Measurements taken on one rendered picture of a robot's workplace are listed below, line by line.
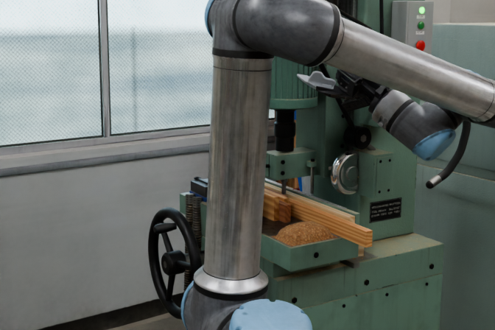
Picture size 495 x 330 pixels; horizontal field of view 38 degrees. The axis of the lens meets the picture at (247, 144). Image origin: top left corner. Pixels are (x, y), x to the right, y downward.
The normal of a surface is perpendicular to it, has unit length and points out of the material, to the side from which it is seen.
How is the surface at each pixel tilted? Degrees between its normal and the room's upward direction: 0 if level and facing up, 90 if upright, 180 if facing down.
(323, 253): 90
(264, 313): 8
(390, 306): 90
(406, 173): 90
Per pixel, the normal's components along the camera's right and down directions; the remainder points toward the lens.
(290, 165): 0.52, 0.16
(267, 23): -0.41, 0.22
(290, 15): -0.07, -0.07
